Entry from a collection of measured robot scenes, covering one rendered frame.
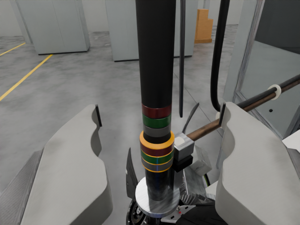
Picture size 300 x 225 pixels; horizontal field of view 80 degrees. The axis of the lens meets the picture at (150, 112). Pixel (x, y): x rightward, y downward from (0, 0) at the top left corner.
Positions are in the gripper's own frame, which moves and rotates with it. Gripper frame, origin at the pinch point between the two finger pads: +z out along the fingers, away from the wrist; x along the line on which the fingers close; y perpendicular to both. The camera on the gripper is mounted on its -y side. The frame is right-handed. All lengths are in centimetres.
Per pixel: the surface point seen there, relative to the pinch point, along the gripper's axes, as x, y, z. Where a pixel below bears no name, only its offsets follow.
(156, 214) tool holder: -0.4, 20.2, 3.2
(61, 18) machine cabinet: -316, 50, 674
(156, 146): -0.3, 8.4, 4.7
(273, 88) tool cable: 23.7, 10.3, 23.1
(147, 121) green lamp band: -1.2, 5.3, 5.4
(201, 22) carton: 191, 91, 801
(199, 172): 17, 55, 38
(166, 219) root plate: 1.9, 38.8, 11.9
